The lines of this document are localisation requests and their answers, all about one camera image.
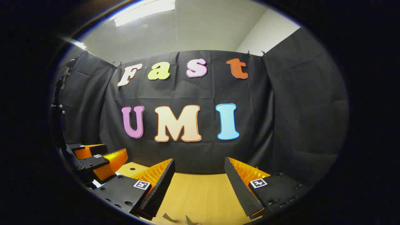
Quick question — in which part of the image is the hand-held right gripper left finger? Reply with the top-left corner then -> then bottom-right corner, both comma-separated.
93,158 -> 175,221

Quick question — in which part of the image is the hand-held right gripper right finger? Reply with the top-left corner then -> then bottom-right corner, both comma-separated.
224,156 -> 310,218

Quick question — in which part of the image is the ceiling light panel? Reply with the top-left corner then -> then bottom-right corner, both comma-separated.
67,38 -> 87,50
114,0 -> 176,27

